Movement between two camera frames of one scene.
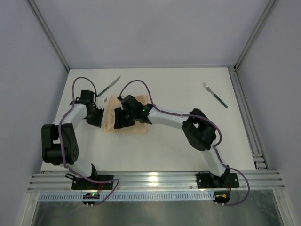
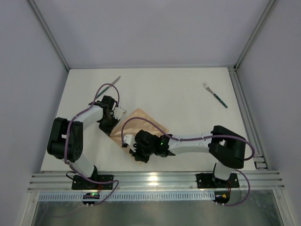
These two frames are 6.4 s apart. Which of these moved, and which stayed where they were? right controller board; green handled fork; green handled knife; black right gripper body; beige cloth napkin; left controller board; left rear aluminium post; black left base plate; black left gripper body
Moved: black right gripper body; black left gripper body; beige cloth napkin
Stayed: right controller board; black left base plate; left controller board; green handled fork; green handled knife; left rear aluminium post
